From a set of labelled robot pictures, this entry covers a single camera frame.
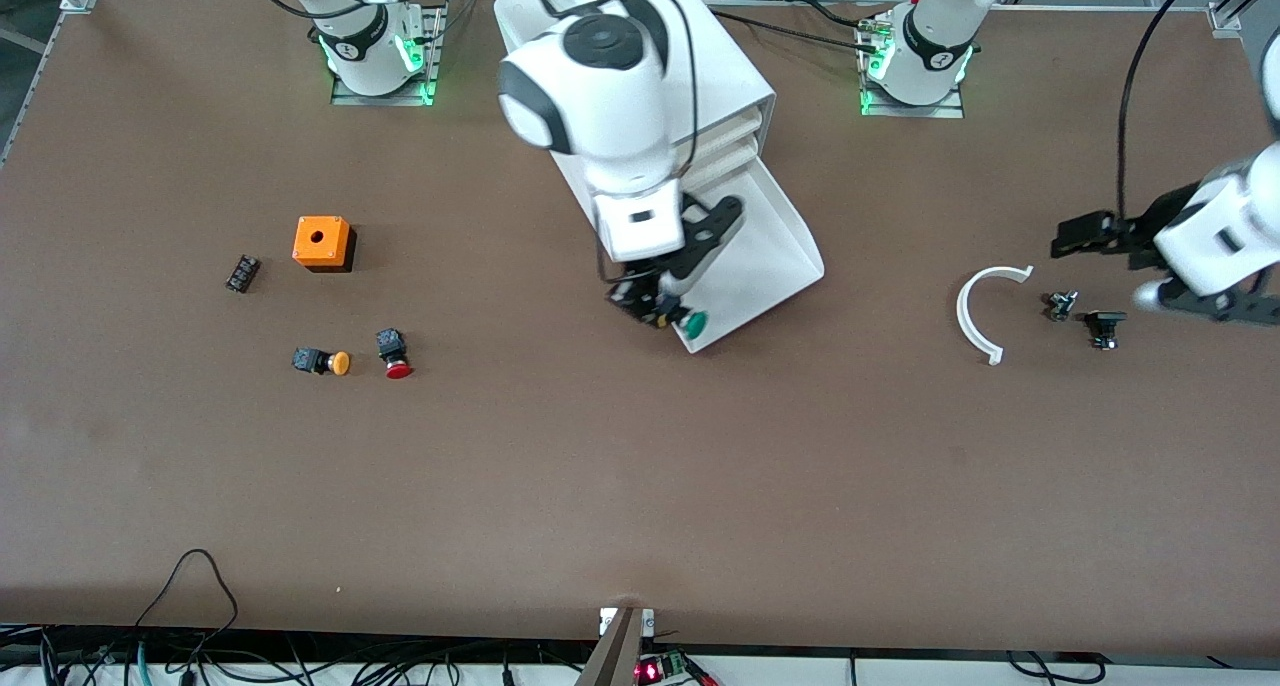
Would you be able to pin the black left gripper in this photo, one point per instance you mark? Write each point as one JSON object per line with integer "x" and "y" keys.
{"x": 1137, "y": 234}

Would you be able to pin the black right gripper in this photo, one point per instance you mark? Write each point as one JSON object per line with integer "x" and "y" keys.
{"x": 637, "y": 292}

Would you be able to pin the green mushroom push button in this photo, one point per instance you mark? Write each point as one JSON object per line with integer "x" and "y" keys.
{"x": 695, "y": 322}

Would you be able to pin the white plastic drawer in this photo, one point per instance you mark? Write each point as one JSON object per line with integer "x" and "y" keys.
{"x": 735, "y": 158}
{"x": 735, "y": 131}
{"x": 770, "y": 256}

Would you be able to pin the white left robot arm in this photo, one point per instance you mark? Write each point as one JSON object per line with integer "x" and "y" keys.
{"x": 1220, "y": 236}

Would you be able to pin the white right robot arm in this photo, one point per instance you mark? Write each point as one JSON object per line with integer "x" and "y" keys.
{"x": 600, "y": 116}

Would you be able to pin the white drawer cabinet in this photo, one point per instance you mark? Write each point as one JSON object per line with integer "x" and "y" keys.
{"x": 730, "y": 66}

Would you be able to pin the red mushroom push button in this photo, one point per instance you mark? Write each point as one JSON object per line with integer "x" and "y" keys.
{"x": 398, "y": 368}

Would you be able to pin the orange mushroom push button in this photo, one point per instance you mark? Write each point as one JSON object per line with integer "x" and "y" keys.
{"x": 320, "y": 361}

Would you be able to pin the small grey metal clamp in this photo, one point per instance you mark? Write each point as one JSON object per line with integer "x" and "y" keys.
{"x": 1060, "y": 306}

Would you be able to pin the small black clamp part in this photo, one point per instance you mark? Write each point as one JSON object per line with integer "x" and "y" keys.
{"x": 1105, "y": 318}

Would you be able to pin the white curved plastic piece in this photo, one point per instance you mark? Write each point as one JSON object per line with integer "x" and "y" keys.
{"x": 961, "y": 314}

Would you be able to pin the circuit board with red light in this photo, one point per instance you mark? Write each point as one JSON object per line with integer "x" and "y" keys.
{"x": 650, "y": 671}

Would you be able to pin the small black terminal block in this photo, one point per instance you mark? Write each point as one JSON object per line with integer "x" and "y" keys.
{"x": 243, "y": 274}

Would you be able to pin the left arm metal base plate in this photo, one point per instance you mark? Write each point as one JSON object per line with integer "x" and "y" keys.
{"x": 910, "y": 111}

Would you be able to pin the orange switch box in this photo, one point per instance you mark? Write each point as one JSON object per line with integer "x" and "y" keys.
{"x": 320, "y": 238}

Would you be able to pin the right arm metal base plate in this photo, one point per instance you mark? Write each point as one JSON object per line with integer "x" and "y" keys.
{"x": 380, "y": 100}

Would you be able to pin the metal bracket bar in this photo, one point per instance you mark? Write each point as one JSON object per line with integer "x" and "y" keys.
{"x": 615, "y": 656}

